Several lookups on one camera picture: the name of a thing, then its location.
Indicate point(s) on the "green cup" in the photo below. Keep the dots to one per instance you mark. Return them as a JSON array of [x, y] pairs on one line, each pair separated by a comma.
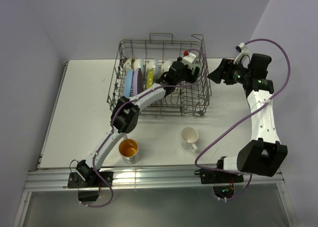
[[196, 69]]

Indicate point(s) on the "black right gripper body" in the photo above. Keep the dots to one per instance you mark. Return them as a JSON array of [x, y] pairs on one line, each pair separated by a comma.
[[236, 73]]

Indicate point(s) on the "grey wire dish rack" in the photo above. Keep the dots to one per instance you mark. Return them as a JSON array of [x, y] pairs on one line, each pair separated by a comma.
[[189, 100]]

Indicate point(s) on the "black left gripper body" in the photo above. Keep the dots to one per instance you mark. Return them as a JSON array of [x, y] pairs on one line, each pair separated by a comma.
[[187, 76]]

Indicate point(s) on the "floral mug orange inside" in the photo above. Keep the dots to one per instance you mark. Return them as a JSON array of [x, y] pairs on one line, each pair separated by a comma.
[[129, 150]]

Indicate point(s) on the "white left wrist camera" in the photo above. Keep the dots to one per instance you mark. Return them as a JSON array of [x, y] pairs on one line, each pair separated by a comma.
[[189, 58]]

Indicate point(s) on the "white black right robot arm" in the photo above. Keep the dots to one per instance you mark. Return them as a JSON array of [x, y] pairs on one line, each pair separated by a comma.
[[264, 154]]

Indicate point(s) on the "green polka-dot plate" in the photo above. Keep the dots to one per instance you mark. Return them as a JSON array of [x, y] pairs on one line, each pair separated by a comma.
[[150, 77]]

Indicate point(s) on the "blue plastic plate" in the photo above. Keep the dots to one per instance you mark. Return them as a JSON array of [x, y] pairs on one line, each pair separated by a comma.
[[128, 83]]

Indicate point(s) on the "white bowl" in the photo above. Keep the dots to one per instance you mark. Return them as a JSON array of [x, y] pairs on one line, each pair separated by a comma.
[[154, 64], [138, 64], [165, 66]]

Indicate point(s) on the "cream white mug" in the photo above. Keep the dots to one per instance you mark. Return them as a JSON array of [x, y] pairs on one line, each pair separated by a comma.
[[188, 137]]

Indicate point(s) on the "aluminium frame rail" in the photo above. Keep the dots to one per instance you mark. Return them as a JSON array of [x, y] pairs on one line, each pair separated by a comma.
[[159, 196]]

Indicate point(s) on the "lilac plastic plate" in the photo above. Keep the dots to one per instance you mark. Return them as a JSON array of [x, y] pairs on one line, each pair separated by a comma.
[[137, 84]]

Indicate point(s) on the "floral painted bowl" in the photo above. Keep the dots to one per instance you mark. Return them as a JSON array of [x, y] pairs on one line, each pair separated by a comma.
[[129, 64]]

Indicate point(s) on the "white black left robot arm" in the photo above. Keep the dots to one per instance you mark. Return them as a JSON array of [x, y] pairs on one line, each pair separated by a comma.
[[125, 117]]

